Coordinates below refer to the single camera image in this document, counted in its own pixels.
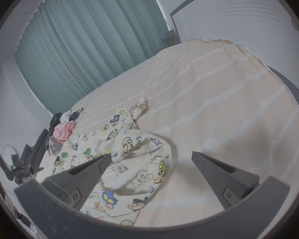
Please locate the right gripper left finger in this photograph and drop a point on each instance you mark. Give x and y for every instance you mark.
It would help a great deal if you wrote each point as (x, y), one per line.
(87, 178)

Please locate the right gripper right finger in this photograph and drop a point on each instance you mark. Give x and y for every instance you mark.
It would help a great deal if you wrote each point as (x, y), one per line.
(221, 180)

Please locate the white printed pyjama top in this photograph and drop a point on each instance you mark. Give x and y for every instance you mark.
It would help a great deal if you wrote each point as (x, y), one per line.
(139, 153)

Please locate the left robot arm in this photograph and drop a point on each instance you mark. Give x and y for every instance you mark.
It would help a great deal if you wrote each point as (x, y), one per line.
(2, 167)

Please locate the grey knitted garment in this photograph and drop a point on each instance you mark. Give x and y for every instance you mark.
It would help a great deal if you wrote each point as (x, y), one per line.
(55, 146)

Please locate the pink garment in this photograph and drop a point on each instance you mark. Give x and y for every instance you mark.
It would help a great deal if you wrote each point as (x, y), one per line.
(63, 132)

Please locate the black padded chair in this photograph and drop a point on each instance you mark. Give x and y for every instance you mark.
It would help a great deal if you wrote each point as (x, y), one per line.
(41, 146)

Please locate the white garment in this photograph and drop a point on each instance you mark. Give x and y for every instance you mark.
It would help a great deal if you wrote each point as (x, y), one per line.
(66, 117)

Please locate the black garment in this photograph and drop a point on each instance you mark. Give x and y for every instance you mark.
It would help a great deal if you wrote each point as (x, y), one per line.
(55, 119)

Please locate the bed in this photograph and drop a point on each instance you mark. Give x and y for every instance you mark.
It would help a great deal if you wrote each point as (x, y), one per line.
(214, 96)

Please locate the grey bedside table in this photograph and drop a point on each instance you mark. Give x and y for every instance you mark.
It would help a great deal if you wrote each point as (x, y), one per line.
(170, 37)

